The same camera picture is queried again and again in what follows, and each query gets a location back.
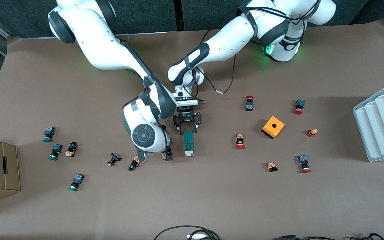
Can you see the green mushroom push button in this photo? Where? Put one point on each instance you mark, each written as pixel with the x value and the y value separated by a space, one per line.
pixel 78 179
pixel 49 131
pixel 57 147

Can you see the black selector switch orange block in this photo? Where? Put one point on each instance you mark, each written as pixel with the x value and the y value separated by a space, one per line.
pixel 72 146
pixel 132 165

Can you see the white ribbed plastic tray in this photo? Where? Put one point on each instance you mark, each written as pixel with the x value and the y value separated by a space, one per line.
pixel 382 126

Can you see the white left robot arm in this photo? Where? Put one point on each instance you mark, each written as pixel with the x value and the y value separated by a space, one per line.
pixel 232 36

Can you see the red push button black block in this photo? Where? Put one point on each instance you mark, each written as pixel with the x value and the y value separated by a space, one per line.
pixel 249 106

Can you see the white plug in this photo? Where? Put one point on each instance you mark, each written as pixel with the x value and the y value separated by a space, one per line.
pixel 197 237

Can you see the brown paper table cover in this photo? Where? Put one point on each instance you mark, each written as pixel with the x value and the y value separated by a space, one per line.
pixel 192 200

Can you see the orange button enclosure box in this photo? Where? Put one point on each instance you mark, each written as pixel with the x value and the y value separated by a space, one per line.
pixel 275 130

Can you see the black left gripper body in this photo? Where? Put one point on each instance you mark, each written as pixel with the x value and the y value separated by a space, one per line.
pixel 186 115

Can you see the red mushroom button orange block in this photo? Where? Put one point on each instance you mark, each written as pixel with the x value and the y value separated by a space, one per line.
pixel 240 138

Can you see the green terminal block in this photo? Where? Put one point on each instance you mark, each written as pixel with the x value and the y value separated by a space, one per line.
pixel 188 143

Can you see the orange black contact block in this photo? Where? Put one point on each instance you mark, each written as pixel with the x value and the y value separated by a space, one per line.
pixel 271 166

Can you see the red yellow emergency stop head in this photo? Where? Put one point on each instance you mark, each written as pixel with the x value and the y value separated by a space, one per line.
pixel 311 133

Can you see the red mushroom button blue block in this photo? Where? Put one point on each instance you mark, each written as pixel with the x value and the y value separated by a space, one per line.
pixel 300 102
pixel 302 159

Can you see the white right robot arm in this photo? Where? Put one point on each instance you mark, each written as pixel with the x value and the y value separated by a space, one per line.
pixel 105 50

